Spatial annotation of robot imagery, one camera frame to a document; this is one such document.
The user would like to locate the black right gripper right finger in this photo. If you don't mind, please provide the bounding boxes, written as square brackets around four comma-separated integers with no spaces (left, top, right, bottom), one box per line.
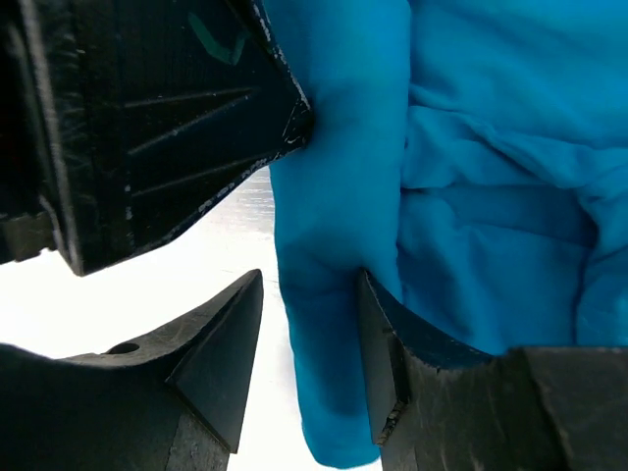
[357,273,627,471]

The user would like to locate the blue t shirt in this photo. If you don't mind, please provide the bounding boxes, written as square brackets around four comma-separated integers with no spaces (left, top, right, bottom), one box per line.
[265,1,627,469]

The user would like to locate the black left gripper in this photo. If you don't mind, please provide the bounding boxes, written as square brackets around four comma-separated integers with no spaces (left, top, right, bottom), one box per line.
[1,1,313,274]

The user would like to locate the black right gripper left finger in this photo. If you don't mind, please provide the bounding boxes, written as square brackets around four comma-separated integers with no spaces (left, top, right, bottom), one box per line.
[1,270,264,471]

